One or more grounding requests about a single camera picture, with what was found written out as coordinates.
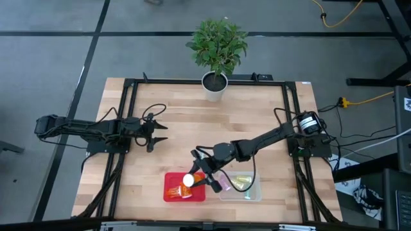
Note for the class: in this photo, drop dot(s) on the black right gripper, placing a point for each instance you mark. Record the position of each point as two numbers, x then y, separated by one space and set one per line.
207 165

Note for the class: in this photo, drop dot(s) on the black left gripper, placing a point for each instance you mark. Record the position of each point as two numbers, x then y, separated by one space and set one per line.
148 130

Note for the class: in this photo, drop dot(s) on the orange pill bottle white cap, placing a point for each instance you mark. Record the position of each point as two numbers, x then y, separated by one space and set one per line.
199 177
188 180
173 192
186 192

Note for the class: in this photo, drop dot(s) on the purple small vial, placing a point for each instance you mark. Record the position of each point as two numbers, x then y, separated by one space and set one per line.
224 184

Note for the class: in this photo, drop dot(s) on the yellow small vial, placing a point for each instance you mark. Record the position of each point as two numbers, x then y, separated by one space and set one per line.
244 178
238 185

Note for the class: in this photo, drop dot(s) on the teal small vial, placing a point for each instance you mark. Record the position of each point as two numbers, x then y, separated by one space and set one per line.
247 194

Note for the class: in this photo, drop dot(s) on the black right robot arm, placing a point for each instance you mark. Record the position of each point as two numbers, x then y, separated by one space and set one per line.
263 139

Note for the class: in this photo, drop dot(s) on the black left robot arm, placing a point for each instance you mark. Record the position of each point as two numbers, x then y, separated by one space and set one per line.
90 128

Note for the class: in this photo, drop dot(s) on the red plastic bin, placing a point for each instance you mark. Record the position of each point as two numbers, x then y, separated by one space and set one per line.
170 178

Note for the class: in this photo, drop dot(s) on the clear plastic bin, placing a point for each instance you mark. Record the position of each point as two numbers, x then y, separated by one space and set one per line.
255 179

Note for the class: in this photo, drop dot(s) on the white plant pot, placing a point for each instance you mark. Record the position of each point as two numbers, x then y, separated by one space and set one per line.
214 94

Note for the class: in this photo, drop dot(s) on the green leafy plant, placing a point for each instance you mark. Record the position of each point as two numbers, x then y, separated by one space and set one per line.
218 45

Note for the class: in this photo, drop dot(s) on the grey furniture leg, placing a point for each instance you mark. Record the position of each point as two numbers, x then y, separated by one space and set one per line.
9 147

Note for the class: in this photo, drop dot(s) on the white black patterned bag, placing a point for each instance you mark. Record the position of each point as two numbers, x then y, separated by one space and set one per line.
366 195

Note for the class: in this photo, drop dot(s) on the black equipment box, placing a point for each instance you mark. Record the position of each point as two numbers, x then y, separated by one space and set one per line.
390 199

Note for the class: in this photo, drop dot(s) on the grey computer tower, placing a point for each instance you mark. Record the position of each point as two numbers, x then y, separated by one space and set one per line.
403 134

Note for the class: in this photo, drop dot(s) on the black metal table frame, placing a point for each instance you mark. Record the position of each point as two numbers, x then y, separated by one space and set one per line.
160 81

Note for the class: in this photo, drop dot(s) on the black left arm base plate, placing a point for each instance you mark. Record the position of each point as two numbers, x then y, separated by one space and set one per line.
106 148

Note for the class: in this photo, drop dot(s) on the black bracket device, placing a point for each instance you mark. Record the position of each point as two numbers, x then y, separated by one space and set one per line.
263 77

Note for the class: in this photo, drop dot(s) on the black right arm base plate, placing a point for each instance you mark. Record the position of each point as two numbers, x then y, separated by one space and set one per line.
321 150

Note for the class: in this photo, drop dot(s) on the black desk leg frame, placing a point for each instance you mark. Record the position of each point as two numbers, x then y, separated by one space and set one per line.
369 81

